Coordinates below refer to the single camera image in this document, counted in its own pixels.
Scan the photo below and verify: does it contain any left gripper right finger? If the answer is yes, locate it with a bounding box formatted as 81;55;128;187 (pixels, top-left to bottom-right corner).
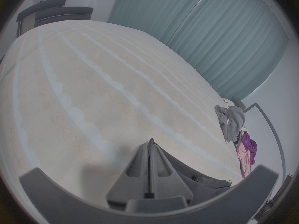
149;141;194;201

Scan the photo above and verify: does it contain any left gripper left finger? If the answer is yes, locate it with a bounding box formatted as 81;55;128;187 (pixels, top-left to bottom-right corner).
106;142;149;206

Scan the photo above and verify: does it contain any black T-shirt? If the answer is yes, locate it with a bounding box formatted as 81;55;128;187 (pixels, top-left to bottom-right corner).
150;138;232;189

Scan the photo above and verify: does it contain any bed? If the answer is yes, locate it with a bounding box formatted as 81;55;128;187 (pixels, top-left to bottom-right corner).
0;20;286;196

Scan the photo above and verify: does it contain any pink garment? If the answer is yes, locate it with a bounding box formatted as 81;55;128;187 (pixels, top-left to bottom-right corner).
236;144;251;172

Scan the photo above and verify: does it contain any grey garment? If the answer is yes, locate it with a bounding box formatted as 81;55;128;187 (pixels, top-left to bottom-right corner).
214;105;246;142

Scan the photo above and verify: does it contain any purple garment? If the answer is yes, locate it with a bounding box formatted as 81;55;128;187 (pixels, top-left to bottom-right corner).
241;131;258;179

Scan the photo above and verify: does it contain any white printed pillow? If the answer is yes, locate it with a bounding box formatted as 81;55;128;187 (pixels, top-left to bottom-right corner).
221;97;235;107

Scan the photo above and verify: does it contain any grey bedside table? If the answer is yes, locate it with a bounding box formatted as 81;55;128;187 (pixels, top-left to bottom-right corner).
233;97;246;110

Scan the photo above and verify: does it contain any blue-green curtain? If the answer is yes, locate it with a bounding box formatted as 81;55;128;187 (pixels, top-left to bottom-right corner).
167;0;290;101
107;0;215;45

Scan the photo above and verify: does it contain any dark dressing table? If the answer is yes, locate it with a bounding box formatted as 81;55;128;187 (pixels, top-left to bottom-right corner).
16;0;67;37

